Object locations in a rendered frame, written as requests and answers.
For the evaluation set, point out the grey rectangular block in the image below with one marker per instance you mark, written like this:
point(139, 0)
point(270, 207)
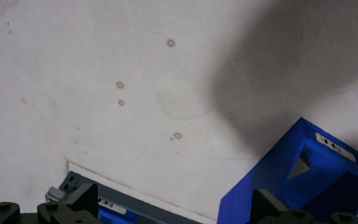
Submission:
point(301, 166)

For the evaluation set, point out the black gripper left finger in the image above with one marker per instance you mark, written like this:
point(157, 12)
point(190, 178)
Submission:
point(85, 198)

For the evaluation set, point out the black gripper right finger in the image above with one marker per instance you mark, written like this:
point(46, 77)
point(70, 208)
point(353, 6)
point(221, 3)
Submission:
point(265, 205)

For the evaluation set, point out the grey metal shelf rack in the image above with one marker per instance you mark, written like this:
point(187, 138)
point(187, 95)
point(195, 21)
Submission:
point(148, 214)

